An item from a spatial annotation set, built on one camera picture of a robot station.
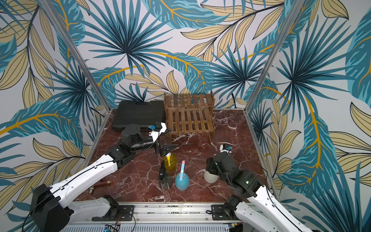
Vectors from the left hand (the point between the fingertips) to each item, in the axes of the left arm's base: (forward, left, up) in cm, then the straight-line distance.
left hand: (173, 139), depth 68 cm
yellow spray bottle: (-5, +2, -15) cm, 16 cm away
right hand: (-8, -16, -11) cm, 21 cm away
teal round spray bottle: (-15, -5, -13) cm, 20 cm away
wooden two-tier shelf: (+29, -8, -14) cm, 34 cm away
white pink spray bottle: (-10, -20, -24) cm, 33 cm away
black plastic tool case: (+35, +26, -22) cm, 49 cm away
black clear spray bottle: (-13, +5, -24) cm, 27 cm away
